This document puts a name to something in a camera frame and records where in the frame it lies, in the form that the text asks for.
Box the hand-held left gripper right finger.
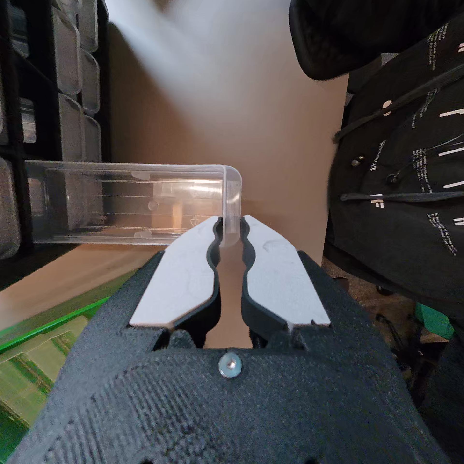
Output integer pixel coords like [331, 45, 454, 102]
[240, 215, 331, 330]

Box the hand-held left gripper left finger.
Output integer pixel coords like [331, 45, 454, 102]
[129, 215, 222, 331]

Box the clear plastic drawer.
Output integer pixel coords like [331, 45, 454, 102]
[0, 357, 55, 428]
[0, 316, 90, 367]
[25, 159, 243, 249]

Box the black drawer cabinet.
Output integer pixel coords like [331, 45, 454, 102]
[0, 0, 111, 289]

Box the green plastic bin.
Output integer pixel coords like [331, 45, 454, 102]
[0, 295, 111, 457]

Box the pale desk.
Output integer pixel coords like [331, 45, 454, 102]
[0, 0, 350, 352]

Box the person's black printed hoodie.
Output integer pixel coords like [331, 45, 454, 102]
[324, 14, 464, 316]

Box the green object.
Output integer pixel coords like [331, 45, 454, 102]
[415, 303, 454, 340]

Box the bank of clear drawers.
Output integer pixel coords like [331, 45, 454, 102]
[0, 0, 103, 259]

